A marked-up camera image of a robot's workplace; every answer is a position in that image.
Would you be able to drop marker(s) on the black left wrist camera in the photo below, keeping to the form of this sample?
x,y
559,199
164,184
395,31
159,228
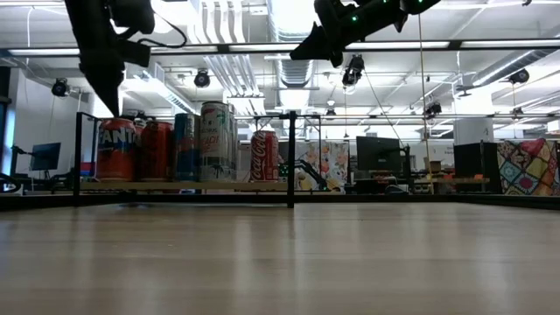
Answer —
x,y
135,53

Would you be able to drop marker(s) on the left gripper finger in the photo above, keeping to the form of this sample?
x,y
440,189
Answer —
x,y
107,96

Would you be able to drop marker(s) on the black background robot arm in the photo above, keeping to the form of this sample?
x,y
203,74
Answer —
x,y
312,172

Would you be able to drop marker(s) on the colourful patchwork cloth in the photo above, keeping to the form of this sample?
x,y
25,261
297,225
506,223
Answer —
x,y
529,166

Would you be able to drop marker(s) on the black aluminium rig frame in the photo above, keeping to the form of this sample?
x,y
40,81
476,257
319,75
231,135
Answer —
x,y
394,198

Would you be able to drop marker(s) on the black computer monitor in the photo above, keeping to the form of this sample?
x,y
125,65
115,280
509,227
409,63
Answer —
x,y
46,156
378,153

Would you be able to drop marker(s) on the thin yellow pole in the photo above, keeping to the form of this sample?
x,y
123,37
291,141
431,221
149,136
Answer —
x,y
423,87

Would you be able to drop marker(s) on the slim silver blue can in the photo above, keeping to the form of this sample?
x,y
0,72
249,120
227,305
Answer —
x,y
187,149

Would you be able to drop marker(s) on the black shelf divider plate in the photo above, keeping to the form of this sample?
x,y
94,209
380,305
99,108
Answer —
x,y
291,157

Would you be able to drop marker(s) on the red cola can black script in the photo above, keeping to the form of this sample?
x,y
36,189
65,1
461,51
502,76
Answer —
x,y
156,151

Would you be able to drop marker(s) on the black ceiling camera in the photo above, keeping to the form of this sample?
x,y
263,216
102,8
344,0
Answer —
x,y
433,108
202,79
353,70
60,87
519,75

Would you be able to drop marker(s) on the red cola can white script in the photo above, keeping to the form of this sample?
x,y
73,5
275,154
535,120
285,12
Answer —
x,y
264,157

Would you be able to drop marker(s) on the grey ceiling air vent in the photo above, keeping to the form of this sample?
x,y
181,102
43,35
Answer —
x,y
295,72

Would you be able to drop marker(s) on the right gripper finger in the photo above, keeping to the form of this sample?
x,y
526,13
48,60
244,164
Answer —
x,y
310,46

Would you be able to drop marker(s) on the black cabinet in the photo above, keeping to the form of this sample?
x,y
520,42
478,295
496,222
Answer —
x,y
474,166

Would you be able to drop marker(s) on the floral patterned cloth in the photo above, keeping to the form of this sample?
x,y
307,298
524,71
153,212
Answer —
x,y
334,162

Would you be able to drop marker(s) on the cardboard box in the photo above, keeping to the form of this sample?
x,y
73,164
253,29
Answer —
x,y
434,165

